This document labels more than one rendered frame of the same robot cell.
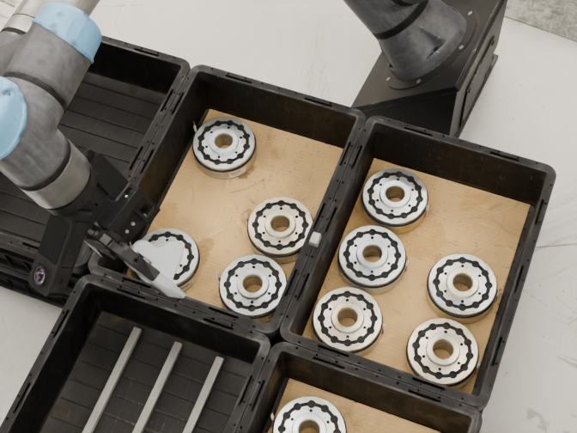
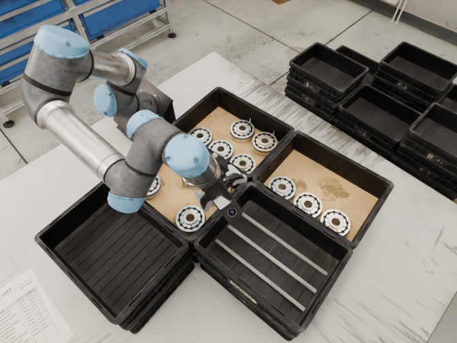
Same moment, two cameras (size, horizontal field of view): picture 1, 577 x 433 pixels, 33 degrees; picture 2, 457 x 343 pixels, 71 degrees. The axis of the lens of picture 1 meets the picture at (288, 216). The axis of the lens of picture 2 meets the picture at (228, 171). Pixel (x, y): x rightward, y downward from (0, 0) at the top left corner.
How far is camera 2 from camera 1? 84 cm
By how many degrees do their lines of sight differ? 38
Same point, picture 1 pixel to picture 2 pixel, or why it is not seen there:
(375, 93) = not seen: hidden behind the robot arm
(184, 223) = (174, 211)
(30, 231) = (145, 278)
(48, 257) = (226, 203)
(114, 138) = (115, 229)
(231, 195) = (169, 190)
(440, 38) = (148, 98)
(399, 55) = not seen: hidden behind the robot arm
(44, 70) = (171, 128)
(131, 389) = (241, 250)
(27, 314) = (173, 305)
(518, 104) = not seen: hidden behind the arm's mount
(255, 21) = (79, 173)
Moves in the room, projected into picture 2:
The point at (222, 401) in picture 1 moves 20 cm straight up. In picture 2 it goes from (258, 217) to (262, 188)
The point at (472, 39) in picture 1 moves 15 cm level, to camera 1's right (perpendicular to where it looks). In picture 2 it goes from (154, 90) to (166, 69)
